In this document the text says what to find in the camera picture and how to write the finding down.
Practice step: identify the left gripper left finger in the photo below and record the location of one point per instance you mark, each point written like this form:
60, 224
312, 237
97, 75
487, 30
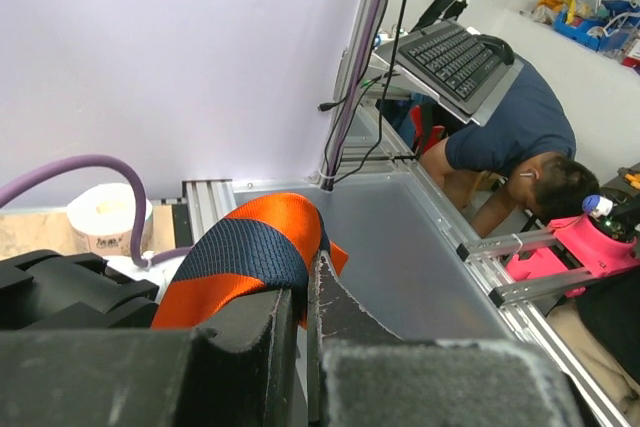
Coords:
248, 368

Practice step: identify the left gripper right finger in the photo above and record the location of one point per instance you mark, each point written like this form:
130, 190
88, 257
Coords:
333, 314

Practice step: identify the orange navy striped tie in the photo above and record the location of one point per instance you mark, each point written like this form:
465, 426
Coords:
269, 242

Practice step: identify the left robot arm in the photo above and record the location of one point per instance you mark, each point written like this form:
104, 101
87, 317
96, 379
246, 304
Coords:
77, 349

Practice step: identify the paper tape roll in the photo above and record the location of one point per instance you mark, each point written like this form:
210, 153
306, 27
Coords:
101, 219

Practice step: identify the person in blue shirt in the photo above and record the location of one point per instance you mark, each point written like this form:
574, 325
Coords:
528, 141

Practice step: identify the pink robot part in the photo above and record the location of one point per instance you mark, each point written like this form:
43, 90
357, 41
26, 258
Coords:
583, 251

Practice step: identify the black keyboard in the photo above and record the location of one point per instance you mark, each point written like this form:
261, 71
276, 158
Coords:
462, 67

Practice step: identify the blue bin with clutter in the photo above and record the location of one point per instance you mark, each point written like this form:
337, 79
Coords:
605, 28

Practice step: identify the aluminium frame rail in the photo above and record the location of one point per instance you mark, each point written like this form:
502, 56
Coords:
483, 265

